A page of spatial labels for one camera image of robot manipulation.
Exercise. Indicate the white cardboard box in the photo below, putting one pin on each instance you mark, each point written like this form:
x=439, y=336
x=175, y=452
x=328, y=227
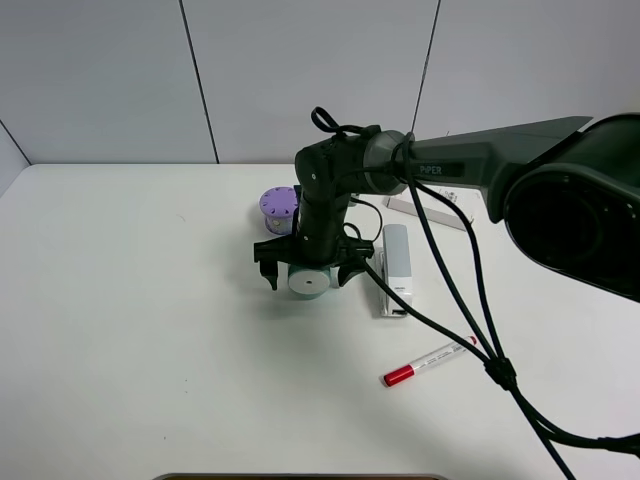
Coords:
x=465, y=199

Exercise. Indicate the purple round container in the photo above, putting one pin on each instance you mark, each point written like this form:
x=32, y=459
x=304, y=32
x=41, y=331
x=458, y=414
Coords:
x=278, y=206

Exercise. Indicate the teal white pencil sharpener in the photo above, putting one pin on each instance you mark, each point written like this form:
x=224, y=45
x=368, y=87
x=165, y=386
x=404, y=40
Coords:
x=308, y=283

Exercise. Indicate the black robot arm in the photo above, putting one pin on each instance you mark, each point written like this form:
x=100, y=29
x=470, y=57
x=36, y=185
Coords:
x=567, y=191

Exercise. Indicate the white grey stapler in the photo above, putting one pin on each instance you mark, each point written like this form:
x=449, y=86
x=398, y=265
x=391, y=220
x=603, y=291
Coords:
x=392, y=261

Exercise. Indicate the red whiteboard marker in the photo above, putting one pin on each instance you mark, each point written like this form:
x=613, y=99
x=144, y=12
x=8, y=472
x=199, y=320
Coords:
x=422, y=364

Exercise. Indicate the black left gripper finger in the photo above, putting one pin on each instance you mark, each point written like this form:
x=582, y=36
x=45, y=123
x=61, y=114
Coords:
x=269, y=271

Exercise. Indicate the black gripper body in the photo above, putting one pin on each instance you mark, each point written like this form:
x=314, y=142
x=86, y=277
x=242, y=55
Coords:
x=315, y=239

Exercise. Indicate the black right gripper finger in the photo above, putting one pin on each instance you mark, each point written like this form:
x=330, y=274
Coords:
x=350, y=268

